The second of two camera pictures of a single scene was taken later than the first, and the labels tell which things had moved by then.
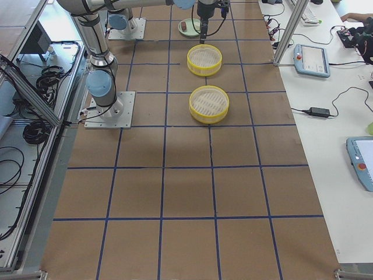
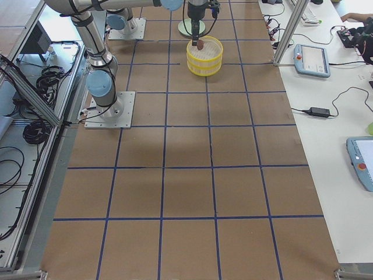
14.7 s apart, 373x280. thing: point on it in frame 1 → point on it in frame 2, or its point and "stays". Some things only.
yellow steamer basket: x=208 y=104 → x=210 y=56
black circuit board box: x=349 y=37 stays
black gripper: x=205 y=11 → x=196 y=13
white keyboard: x=308 y=18 stays
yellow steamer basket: x=204 y=60 stays
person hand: x=351 y=15 stays
